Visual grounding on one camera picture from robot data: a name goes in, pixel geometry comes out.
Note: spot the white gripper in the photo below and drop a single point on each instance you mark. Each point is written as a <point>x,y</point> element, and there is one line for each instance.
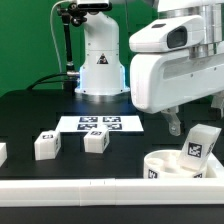
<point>165,81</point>

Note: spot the white AprilTag base sheet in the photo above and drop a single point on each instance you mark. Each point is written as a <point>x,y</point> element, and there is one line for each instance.
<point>72,124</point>

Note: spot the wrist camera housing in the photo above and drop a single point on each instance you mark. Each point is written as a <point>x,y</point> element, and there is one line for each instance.
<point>164,35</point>

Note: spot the white U-shaped barrier frame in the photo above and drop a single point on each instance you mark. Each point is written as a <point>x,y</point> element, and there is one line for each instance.
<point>96,192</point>

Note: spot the rear camera on pole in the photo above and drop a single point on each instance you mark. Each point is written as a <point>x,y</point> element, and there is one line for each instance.
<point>93,4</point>

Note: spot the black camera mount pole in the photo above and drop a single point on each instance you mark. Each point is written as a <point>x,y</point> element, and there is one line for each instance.
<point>70,15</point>

